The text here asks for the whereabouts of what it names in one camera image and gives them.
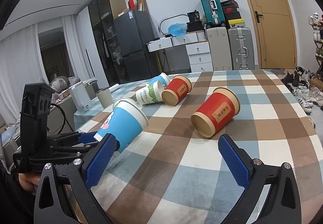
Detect far red paper cup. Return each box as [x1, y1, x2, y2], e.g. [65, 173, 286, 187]
[161, 75, 192, 106]

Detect silver suitcase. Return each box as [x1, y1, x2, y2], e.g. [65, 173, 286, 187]
[228, 27, 255, 70]

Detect white curtain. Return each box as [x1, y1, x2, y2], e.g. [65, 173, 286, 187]
[1, 15, 90, 124]

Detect plaid tablecloth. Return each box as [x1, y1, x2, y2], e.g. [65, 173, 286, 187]
[73, 69, 323, 224]

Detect green white paper cup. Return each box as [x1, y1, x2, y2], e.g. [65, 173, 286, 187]
[113, 97, 137, 110]
[136, 81, 164, 105]

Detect white drawer desk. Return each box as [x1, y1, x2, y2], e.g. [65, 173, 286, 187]
[147, 30, 214, 73]

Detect blue bunny paper cup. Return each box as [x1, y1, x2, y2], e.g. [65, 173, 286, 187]
[94, 102, 149, 153]

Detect oval mirror frame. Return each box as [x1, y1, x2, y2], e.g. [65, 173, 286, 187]
[158, 13, 189, 36]

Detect black refrigerator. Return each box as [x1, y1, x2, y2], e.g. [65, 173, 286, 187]
[114, 10, 160, 82]

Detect black cable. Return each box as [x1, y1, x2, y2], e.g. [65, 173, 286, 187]
[50, 102, 76, 134]

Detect far green white paper cup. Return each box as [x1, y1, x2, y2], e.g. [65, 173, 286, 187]
[136, 81, 164, 105]

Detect shoe rack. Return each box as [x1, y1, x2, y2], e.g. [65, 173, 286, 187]
[308, 12, 323, 77]

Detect white sneakers on floor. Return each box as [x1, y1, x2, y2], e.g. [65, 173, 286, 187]
[294, 86, 322, 115]

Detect near red paper cup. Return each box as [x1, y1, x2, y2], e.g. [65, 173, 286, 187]
[191, 87, 241, 138]

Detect beige suitcase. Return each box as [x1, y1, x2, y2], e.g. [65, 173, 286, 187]
[206, 27, 233, 71]

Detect stacked shoe boxes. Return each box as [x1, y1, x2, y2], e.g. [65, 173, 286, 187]
[221, 0, 241, 28]

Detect near green white paper cup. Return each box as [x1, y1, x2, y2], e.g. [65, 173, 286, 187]
[113, 97, 137, 110]

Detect left hand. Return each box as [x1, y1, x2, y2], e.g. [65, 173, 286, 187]
[18, 172, 41, 196]

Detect black bag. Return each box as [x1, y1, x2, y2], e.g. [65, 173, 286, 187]
[187, 10, 204, 33]

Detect teal suitcase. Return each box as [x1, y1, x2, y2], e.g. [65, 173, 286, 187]
[201, 0, 225, 26]

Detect blue plastic bag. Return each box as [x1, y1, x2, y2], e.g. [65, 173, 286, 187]
[168, 23, 187, 37]

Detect wooden door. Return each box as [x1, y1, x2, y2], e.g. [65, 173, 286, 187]
[247, 0, 297, 69]

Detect dark glass cabinet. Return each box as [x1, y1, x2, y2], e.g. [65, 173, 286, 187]
[88, 0, 126, 86]

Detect far blue paper cup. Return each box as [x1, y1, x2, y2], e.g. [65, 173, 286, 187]
[147, 73, 171, 88]

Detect white appliance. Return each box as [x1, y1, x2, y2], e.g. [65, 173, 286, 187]
[69, 81, 92, 112]

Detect beige tumbler mug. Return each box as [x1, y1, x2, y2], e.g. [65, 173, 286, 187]
[96, 87, 114, 109]

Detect red paper cup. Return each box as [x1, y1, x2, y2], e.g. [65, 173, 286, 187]
[161, 75, 192, 106]
[191, 87, 241, 138]

